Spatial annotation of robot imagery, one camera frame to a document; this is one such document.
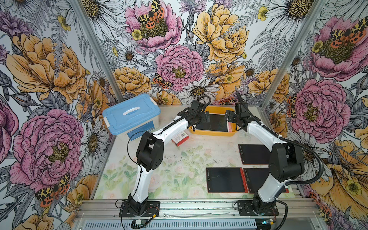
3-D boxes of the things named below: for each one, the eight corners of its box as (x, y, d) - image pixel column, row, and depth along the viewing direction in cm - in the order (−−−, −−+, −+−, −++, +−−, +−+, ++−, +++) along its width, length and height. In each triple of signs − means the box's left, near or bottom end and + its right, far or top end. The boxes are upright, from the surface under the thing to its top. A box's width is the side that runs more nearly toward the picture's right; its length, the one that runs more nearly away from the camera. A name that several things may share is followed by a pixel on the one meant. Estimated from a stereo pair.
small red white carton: (176, 147, 100) (176, 143, 96) (172, 141, 102) (171, 138, 99) (188, 139, 104) (188, 135, 100) (184, 134, 107) (183, 130, 103)
